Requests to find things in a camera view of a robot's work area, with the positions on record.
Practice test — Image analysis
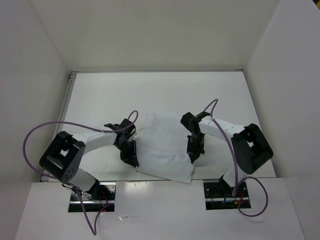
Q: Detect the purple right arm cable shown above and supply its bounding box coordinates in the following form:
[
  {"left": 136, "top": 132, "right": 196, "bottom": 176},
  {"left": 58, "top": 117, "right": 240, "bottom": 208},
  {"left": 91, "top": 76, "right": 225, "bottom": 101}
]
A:
[{"left": 197, "top": 98, "right": 270, "bottom": 217}]

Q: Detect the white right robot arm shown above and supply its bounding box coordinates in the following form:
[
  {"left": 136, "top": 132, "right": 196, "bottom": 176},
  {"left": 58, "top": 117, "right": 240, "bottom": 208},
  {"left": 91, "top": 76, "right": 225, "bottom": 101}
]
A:
[{"left": 180, "top": 111, "right": 274, "bottom": 197}]

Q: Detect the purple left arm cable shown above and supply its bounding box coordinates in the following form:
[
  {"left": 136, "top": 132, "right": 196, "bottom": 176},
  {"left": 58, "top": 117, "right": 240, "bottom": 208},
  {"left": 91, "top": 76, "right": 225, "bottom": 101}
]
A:
[{"left": 22, "top": 110, "right": 139, "bottom": 236}]

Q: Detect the white fabric skirt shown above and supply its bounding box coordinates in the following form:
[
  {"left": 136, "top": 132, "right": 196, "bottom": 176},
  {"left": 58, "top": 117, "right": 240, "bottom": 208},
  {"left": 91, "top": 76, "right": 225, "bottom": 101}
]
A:
[{"left": 135, "top": 112, "right": 195, "bottom": 184}]

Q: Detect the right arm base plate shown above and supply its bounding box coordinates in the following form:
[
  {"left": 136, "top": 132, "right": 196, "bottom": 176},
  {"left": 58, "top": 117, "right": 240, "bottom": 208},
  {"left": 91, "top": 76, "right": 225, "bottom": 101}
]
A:
[{"left": 203, "top": 181, "right": 251, "bottom": 211}]

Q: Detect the aluminium table edge rail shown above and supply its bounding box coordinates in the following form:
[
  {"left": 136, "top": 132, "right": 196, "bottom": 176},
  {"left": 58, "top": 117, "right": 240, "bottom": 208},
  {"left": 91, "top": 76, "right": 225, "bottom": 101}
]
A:
[{"left": 39, "top": 69, "right": 245, "bottom": 182}]

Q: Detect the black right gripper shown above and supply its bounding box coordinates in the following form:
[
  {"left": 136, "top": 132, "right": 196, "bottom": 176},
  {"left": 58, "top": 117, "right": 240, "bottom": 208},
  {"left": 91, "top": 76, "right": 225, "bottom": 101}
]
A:
[{"left": 187, "top": 132, "right": 206, "bottom": 164}]

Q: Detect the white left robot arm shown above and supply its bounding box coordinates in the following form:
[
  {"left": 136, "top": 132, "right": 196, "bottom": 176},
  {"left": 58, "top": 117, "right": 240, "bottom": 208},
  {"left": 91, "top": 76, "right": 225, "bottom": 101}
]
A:
[{"left": 39, "top": 118, "right": 139, "bottom": 200}]

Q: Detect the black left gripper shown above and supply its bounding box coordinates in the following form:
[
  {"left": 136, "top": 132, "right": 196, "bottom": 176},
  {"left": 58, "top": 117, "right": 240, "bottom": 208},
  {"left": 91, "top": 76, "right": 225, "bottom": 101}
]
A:
[{"left": 114, "top": 138, "right": 139, "bottom": 168}]

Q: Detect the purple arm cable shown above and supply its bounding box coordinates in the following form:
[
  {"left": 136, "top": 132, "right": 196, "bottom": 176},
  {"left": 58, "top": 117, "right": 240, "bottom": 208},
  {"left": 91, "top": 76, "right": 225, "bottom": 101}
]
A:
[
  {"left": 197, "top": 98, "right": 270, "bottom": 217},
  {"left": 22, "top": 110, "right": 139, "bottom": 236}
]

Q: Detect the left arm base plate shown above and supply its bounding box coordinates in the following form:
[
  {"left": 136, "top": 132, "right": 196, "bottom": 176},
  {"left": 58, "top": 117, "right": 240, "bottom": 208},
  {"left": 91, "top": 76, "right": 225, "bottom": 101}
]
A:
[{"left": 68, "top": 182, "right": 117, "bottom": 213}]

